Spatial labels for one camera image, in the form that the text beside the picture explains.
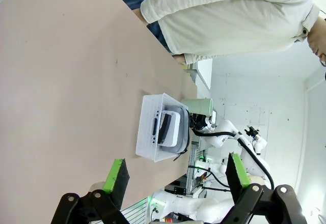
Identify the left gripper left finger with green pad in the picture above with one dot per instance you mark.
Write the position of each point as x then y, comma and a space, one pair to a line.
115, 180

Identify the white perforated plastic basket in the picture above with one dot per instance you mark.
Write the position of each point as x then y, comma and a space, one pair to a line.
147, 122

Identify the white rounded box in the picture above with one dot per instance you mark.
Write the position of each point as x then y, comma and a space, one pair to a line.
174, 128

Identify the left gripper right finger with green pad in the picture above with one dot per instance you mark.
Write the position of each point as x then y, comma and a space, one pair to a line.
235, 175

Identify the grey pouch with black zipper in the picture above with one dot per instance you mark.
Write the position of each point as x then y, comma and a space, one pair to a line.
184, 132

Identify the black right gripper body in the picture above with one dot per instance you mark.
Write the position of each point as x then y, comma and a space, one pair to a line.
197, 122

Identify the black stapler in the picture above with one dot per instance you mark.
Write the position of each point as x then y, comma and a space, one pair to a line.
164, 129

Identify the person in cream sweater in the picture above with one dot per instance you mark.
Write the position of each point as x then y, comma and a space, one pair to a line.
229, 17

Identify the person's left hand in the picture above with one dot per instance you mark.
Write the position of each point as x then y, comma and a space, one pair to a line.
179, 59

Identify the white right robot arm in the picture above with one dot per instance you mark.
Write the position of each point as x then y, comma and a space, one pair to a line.
224, 136

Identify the pale green plastic cup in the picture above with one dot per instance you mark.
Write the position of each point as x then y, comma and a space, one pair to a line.
197, 107

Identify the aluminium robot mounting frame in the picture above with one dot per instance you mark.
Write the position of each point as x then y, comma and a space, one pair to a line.
194, 168

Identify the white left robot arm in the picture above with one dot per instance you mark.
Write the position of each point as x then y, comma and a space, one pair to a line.
188, 206

